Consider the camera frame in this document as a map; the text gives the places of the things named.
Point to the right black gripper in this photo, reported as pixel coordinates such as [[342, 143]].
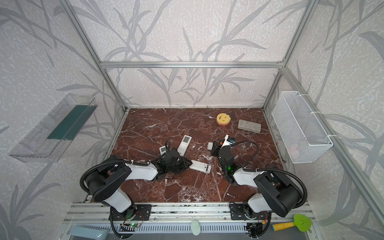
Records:
[[217, 148]]

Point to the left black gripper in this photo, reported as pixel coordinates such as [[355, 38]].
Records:
[[176, 162]]

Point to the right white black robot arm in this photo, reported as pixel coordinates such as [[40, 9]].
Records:
[[279, 191]]

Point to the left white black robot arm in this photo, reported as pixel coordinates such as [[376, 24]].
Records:
[[103, 181]]

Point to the yellow smiley sponge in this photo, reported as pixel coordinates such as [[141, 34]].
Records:
[[223, 119]]

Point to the clear plastic box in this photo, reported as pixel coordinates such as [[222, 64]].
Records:
[[249, 126]]

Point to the pale green oval object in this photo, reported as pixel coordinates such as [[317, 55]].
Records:
[[195, 228]]

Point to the small circuit board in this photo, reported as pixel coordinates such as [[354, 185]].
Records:
[[130, 226]]

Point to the green yellow toy spatula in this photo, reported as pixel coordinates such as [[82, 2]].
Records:
[[301, 222]]

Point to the light blue tray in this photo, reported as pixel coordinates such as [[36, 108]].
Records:
[[89, 233]]

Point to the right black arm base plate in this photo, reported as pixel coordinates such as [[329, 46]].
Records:
[[244, 212]]

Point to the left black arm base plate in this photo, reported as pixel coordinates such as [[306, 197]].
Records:
[[139, 212]]

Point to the white wire basket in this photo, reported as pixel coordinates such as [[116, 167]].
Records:
[[301, 131]]

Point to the clear plastic wall shelf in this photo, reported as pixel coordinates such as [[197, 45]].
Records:
[[47, 142]]

